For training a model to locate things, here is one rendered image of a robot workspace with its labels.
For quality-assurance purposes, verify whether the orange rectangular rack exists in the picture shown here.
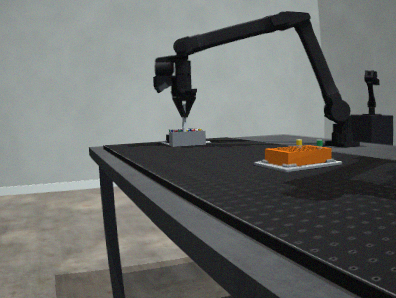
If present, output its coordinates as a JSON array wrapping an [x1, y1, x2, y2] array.
[[265, 145, 332, 166]]

